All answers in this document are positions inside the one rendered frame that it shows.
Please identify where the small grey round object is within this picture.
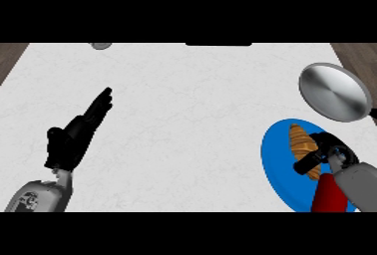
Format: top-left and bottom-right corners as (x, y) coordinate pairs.
(91, 42), (114, 51)

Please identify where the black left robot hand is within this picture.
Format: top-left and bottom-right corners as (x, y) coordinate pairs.
(43, 87), (116, 172)

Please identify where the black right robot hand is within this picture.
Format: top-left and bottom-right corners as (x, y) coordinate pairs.
(292, 131), (361, 176)

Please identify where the silver frying pan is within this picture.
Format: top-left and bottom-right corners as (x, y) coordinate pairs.
(298, 62), (377, 124)

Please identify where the black flat appliance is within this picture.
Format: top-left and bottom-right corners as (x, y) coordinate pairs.
(185, 42), (253, 47)

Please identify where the blue plate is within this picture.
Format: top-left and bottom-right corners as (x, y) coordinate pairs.
(259, 118), (360, 213)

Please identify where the brown croissant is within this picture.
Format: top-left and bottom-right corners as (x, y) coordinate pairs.
(287, 123), (323, 181)

